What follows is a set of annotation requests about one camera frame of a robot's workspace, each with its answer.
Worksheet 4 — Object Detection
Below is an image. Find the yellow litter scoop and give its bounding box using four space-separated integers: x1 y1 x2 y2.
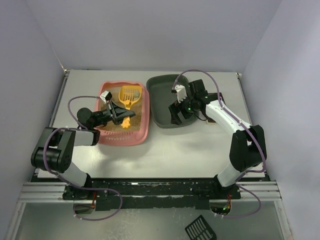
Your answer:
118 85 143 129

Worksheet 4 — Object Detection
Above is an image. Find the pink litter box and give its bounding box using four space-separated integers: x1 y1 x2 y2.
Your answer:
98 81 150 147

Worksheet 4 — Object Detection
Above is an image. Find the dark grey plastic tray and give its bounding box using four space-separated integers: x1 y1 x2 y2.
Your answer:
146 74 198 129

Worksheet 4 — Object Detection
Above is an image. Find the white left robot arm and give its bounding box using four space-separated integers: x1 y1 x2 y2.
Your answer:
30 101 136 190

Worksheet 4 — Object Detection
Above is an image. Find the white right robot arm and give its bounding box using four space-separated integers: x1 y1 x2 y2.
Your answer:
168 79 267 189

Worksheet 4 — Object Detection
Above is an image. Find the dark hardcover book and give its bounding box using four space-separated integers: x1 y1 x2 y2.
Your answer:
206 92 218 125

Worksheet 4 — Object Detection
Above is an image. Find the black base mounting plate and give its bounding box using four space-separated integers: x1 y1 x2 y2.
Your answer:
62 178 241 211

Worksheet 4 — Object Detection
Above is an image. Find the black slotted spatula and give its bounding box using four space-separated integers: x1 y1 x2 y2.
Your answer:
184 215 217 240

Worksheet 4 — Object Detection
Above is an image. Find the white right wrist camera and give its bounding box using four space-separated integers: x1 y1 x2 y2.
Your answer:
171 84 187 103

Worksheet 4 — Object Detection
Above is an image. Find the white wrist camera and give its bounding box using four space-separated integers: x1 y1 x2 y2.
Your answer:
171 84 187 103
99 90 112 104

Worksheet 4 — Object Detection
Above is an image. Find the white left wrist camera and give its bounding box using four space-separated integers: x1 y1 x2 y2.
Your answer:
99 90 112 104

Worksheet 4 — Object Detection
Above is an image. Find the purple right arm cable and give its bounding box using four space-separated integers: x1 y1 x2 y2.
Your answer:
171 68 267 219

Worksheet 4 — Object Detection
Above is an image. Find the aluminium frame rail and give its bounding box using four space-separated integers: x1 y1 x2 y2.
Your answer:
18 181 282 203

